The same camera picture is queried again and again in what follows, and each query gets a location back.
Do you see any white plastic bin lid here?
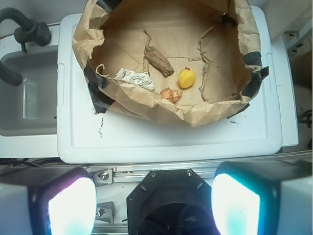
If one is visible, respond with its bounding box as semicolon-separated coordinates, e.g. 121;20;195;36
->
56;6;283;164

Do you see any black octagonal mount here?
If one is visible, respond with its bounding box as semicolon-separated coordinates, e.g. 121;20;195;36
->
126;169;219;235

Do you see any yellow rubber duck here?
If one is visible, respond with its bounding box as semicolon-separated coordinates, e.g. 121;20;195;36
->
178;67;196;89

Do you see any crumpled aluminium foil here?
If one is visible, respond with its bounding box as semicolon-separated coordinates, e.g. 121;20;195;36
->
115;68;155;91

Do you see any black hose with clamp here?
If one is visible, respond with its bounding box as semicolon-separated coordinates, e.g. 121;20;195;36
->
0;7;52;87

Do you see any gripper glowing gel right finger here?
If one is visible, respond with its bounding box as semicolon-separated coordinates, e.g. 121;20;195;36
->
211;160;313;235

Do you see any clear plastic bin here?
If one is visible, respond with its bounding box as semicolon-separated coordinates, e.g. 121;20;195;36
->
0;46;58;137

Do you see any aluminium extrusion rail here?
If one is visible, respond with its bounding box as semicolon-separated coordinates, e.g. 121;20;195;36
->
86;150;313;185

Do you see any brown paper bag tray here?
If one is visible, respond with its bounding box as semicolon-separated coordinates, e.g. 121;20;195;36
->
73;0;268;127

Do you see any gripper glowing gel left finger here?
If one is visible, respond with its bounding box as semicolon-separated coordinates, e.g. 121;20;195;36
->
0;167;97;235

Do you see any brown wood chip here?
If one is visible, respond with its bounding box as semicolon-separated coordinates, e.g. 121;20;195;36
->
144;46;174;77

